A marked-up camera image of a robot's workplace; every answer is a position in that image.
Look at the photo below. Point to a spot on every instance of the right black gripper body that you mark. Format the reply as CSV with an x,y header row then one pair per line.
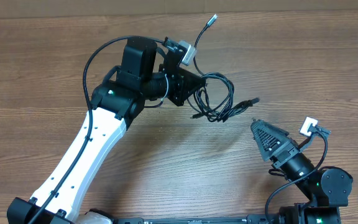
x,y
295,163

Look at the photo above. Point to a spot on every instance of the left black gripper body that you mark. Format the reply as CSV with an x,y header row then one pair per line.
x,y
174,86

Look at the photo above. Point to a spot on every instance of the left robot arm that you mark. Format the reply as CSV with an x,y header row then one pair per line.
x,y
150,70

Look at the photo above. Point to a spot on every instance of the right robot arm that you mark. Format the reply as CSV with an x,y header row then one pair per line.
x,y
327,188

